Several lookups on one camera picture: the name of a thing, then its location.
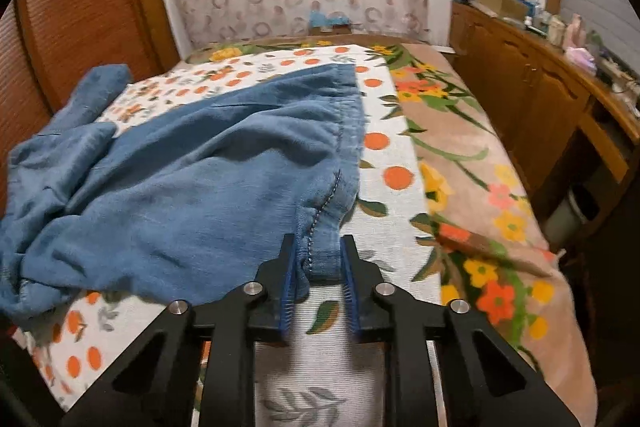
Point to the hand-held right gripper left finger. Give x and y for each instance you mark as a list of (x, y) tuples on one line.
[(290, 297)]

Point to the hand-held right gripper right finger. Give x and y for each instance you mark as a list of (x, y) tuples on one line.
[(351, 297)]

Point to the blue denim pants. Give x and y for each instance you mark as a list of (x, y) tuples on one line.
[(175, 187)]

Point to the white orange-dotted cloth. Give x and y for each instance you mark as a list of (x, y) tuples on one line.
[(390, 207)]

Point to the brown floral blanket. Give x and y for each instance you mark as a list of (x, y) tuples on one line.
[(475, 147)]

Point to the grey trash bin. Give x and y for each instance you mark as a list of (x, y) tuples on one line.
[(565, 219)]

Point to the wooden cabinet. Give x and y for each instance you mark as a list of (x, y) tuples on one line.
[(525, 87)]

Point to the blue object at bed head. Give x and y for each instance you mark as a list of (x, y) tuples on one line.
[(327, 22)]

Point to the pink tissue pack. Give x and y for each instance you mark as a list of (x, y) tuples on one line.
[(581, 61)]

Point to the flat cardboard box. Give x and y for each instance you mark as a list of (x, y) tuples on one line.
[(502, 2)]

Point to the white jar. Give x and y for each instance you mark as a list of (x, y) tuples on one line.
[(556, 29)]

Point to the pink bottle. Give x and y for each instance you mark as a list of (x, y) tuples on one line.
[(575, 32)]

